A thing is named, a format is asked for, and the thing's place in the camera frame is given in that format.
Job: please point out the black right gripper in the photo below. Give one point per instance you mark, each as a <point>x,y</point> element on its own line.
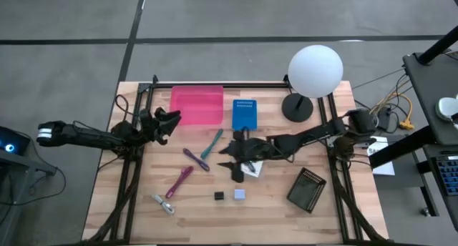
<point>252,147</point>

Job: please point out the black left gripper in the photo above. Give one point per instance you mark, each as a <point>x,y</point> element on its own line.
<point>150,126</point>

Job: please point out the small lavender cube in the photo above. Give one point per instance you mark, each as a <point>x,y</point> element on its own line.
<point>239,194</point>

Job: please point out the small black cube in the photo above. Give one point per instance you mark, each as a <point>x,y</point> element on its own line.
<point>219,195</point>

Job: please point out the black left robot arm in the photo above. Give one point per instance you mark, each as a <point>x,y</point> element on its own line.
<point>89,137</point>

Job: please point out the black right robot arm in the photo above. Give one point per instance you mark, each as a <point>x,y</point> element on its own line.
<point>315,133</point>

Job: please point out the pink translucent plastic bin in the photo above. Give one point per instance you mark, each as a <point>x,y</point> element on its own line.
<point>197,104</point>

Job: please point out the white printed packet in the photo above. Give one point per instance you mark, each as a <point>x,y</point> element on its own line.
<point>257,169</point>

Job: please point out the blue plastic basket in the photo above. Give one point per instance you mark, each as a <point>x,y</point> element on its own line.
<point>244,114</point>

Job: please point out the black plastic basket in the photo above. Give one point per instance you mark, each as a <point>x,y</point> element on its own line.
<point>306,190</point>

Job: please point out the white globe lamp black base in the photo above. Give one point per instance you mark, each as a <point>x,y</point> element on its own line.
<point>315,71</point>

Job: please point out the black device with blue light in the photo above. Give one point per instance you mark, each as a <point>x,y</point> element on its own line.
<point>12,140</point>

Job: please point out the grey equipment stand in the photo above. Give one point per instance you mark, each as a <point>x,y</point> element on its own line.
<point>18,174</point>

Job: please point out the black side table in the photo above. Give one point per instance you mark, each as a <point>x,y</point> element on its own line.
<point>429,92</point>

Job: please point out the blue keyed keyboard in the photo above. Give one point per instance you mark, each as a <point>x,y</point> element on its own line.
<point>449,174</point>

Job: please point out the white round headset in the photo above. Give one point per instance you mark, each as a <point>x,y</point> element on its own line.
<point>446,108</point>

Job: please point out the black slanted pole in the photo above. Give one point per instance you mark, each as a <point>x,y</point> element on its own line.
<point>438,47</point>

